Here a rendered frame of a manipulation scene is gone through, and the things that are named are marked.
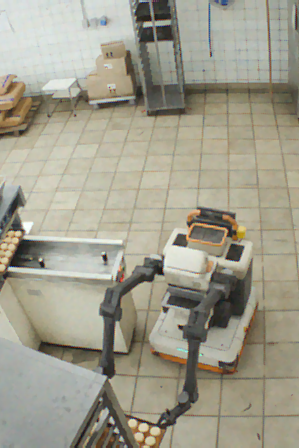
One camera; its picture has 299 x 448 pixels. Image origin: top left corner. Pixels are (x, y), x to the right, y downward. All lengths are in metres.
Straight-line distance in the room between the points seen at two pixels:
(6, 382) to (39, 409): 0.14
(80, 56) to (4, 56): 1.17
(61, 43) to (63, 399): 5.76
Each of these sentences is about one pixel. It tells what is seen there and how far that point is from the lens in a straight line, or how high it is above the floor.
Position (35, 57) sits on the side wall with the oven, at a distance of 6.84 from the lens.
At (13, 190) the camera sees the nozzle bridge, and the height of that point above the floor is 1.18.
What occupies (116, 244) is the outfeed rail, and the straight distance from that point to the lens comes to 2.97.
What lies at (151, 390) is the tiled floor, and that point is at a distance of 3.33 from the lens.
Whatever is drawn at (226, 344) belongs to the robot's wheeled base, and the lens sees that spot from 3.15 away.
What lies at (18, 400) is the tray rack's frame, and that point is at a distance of 1.35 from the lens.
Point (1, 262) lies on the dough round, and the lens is 3.10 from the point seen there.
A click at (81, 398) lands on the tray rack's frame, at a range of 1.29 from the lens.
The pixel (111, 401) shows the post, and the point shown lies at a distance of 1.39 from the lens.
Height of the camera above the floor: 2.93
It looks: 42 degrees down
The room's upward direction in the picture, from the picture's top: 10 degrees counter-clockwise
